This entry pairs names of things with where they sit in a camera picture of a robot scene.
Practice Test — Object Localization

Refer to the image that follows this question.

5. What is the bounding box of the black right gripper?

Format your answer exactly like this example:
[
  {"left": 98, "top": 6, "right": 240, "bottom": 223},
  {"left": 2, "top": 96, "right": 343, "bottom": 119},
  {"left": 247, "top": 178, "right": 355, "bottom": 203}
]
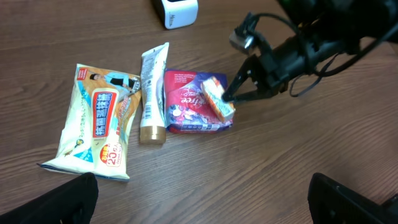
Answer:
[{"left": 222, "top": 32, "right": 311, "bottom": 103}]

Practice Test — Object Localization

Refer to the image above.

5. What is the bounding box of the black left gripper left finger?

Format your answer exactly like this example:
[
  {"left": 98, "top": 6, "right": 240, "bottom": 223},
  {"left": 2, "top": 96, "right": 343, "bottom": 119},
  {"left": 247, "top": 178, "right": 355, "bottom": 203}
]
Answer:
[{"left": 1, "top": 172, "right": 99, "bottom": 224}]

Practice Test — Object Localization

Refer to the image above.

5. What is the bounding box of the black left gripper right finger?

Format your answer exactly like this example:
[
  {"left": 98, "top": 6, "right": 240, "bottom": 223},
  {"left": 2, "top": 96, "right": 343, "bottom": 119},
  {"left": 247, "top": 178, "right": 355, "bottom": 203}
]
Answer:
[{"left": 307, "top": 173, "right": 397, "bottom": 224}]

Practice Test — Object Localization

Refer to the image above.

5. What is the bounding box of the orange tissue pack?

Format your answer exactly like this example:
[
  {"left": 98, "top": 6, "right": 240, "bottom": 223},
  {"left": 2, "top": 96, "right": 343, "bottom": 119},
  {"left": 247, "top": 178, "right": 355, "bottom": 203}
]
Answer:
[{"left": 201, "top": 76, "right": 236, "bottom": 123}]

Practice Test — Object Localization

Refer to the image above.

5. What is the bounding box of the red purple packet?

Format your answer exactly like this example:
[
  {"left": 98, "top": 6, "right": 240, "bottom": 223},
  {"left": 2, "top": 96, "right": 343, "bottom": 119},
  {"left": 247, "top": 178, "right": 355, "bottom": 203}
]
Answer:
[{"left": 164, "top": 68, "right": 234, "bottom": 134}]

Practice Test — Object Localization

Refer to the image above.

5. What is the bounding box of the yellow snack bag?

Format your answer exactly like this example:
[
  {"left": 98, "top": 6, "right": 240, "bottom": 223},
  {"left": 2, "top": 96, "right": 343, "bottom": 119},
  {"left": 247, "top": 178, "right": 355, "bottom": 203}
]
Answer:
[{"left": 40, "top": 63, "right": 141, "bottom": 181}]

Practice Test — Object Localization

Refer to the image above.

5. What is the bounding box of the white tube gold cap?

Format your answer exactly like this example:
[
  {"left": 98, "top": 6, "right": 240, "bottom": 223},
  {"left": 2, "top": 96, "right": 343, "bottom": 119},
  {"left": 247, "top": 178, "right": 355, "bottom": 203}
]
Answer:
[{"left": 140, "top": 42, "right": 169, "bottom": 144}]

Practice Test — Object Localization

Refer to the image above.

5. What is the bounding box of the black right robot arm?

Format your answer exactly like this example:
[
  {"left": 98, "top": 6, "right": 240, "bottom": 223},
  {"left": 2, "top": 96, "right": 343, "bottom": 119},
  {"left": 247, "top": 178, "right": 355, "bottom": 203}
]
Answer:
[{"left": 222, "top": 0, "right": 397, "bottom": 103}]

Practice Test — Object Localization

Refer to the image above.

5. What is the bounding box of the white barcode scanner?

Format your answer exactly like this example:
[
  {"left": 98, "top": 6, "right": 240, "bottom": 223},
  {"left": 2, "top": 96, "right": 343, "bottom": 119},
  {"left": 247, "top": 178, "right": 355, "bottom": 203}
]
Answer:
[{"left": 151, "top": 0, "right": 198, "bottom": 30}]

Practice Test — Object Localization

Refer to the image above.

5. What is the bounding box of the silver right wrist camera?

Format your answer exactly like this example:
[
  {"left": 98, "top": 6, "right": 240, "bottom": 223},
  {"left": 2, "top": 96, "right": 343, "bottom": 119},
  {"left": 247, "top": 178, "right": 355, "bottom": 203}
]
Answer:
[{"left": 229, "top": 12, "right": 258, "bottom": 55}]

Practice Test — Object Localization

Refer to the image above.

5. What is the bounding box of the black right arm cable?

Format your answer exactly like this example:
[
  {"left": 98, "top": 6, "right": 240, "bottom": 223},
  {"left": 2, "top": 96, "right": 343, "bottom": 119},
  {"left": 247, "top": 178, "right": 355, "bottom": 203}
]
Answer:
[{"left": 248, "top": 12, "right": 398, "bottom": 98}]

